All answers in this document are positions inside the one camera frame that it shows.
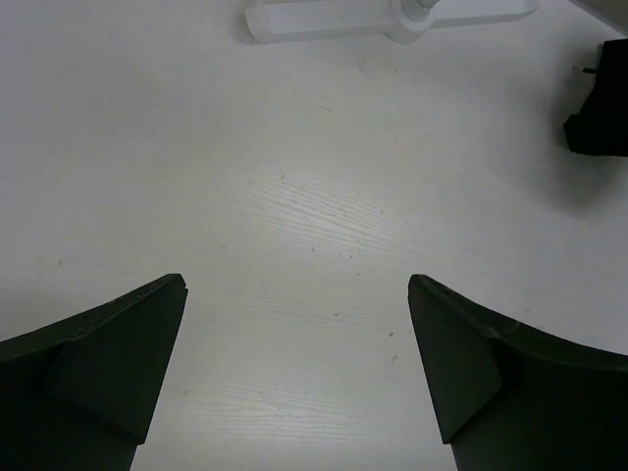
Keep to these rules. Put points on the black trousers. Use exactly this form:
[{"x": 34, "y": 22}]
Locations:
[{"x": 600, "y": 127}]

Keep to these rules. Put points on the white metal clothes rack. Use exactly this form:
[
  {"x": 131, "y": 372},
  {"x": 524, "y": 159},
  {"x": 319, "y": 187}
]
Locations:
[{"x": 403, "y": 22}]

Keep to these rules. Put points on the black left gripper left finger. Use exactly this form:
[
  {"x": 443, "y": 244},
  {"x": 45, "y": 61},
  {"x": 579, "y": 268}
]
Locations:
[{"x": 80, "y": 394}]

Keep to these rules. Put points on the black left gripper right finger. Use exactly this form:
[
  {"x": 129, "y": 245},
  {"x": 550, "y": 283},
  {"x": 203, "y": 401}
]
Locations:
[{"x": 508, "y": 396}]

